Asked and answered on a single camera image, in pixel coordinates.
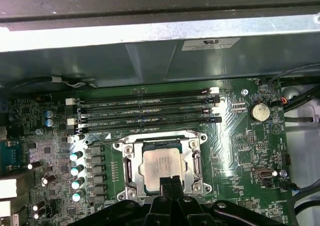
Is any black looped cable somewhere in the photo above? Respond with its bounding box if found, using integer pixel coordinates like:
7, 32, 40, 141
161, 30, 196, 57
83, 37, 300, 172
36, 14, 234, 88
277, 179, 320, 211

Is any round coin battery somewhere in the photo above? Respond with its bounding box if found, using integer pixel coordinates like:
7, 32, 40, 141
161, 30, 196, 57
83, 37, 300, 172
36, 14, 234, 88
248, 102, 271, 121

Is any silver rear port block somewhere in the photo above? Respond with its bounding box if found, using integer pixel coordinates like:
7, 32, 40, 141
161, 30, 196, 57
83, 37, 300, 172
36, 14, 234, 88
0, 177, 36, 199
0, 200, 20, 226

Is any white fan wire connector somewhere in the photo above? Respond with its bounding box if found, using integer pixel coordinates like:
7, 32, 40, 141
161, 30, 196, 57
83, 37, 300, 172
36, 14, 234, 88
48, 76, 97, 89

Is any grey sleeved cable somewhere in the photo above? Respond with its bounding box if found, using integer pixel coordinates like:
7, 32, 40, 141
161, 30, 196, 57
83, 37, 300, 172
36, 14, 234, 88
269, 63, 320, 106

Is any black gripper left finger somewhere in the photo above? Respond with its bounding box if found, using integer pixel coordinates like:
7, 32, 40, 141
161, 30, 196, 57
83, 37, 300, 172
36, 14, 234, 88
71, 177, 176, 226

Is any blue serial port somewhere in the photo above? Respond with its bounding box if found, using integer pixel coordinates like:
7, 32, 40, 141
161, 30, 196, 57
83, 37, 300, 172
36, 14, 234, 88
0, 140, 31, 173

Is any white case label sticker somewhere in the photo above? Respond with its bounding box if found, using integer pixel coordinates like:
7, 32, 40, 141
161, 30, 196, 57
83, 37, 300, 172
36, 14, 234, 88
180, 37, 242, 52

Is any black PC case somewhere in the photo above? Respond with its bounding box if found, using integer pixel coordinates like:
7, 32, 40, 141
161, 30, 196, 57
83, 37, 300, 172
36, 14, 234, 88
0, 0, 320, 226

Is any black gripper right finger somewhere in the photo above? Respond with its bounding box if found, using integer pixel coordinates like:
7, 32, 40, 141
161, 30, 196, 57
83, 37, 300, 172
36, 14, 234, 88
172, 175, 287, 226

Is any internal USB port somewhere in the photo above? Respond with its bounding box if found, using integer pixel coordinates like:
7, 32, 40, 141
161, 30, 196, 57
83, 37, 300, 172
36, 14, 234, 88
252, 167, 275, 180

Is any CPU socket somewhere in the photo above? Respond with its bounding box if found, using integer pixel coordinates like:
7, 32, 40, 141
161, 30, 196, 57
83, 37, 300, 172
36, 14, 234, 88
109, 129, 210, 206

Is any green motherboard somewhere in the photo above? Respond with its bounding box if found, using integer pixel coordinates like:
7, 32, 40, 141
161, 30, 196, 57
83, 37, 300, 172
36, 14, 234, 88
0, 78, 288, 226

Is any silver CPU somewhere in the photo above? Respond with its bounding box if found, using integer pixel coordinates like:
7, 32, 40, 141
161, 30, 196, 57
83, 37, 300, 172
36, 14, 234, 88
136, 140, 191, 194

